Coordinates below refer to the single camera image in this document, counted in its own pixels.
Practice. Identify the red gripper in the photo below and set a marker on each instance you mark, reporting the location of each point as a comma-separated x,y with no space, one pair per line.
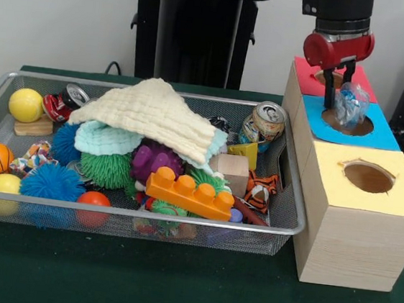
335,50

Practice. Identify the crushed clear plastic bottle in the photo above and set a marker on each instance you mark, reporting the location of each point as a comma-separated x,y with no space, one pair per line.
351,105

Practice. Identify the cream knitted cloth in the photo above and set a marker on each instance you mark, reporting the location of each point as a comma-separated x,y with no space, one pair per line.
148,117

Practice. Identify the mint knitted cloth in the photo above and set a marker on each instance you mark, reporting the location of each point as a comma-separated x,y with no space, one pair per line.
106,138

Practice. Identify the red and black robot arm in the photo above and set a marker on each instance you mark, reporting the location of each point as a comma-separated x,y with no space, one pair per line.
336,10

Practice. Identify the wooden box with three holes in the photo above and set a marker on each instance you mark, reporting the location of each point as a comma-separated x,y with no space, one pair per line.
358,247

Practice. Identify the silver mesh bin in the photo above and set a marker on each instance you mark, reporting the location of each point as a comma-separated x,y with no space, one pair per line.
250,241

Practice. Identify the tiger striped plush toy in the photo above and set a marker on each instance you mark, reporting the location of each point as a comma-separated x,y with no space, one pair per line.
260,194

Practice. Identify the orange toy building block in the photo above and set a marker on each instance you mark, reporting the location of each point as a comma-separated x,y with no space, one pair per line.
190,195

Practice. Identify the purple spiky rubber toy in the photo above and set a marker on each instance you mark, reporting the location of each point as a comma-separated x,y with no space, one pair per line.
152,162

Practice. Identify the green spiky rubber ball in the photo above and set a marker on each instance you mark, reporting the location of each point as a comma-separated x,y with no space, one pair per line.
106,170

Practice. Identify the crushed red drink can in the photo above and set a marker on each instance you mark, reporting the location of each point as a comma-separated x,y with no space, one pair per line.
64,102

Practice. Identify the dark green table cloth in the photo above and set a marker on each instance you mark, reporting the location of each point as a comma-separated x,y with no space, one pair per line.
138,278

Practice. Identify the blue spiky rubber ball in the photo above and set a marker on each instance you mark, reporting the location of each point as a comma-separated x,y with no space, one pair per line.
54,183

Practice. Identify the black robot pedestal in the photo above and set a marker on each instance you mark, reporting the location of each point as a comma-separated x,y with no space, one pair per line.
200,32

